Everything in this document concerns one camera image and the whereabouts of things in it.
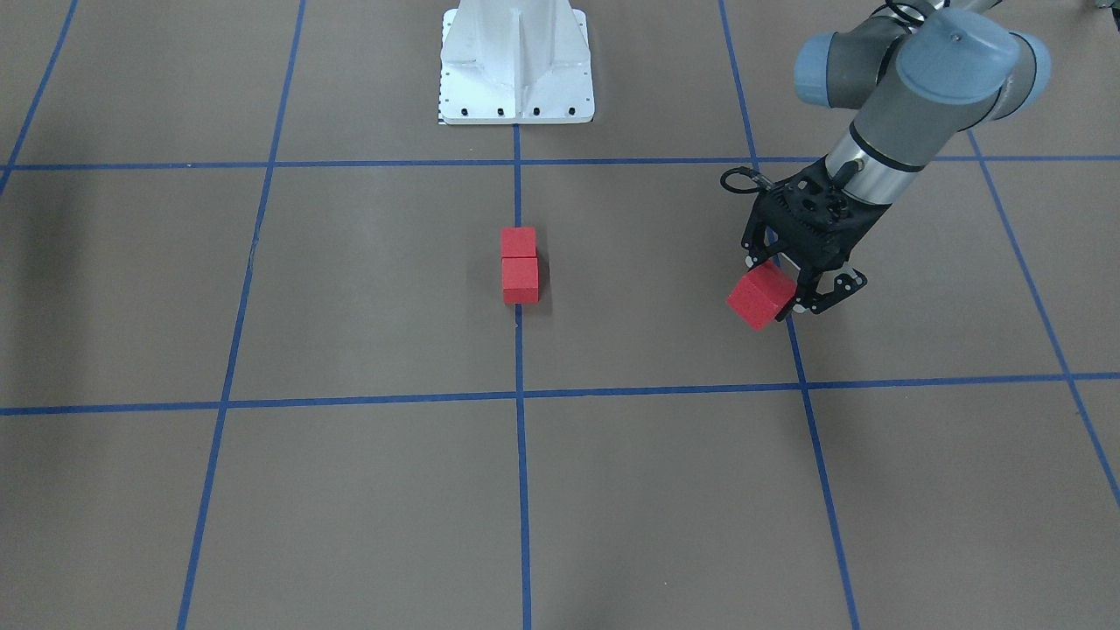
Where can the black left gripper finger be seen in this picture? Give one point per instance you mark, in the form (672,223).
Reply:
(755,257)
(803,298)

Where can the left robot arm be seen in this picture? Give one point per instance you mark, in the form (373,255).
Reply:
(915,73)

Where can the red block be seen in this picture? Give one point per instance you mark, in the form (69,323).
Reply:
(762,295)
(520,280)
(518,242)

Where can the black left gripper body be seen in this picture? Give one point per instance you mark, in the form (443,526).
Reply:
(838,248)

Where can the white pillar base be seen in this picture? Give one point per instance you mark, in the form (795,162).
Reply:
(515,63)

